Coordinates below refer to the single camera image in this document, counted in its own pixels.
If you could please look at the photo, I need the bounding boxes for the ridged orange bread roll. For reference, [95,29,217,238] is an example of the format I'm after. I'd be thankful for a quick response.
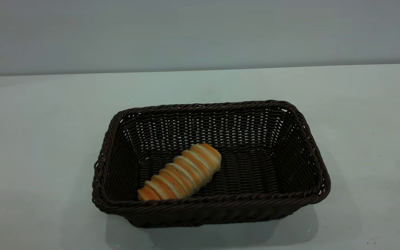
[137,143,222,201]

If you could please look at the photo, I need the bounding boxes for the dark brown wicker basket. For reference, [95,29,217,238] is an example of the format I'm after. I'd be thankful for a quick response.
[92,100,331,228]

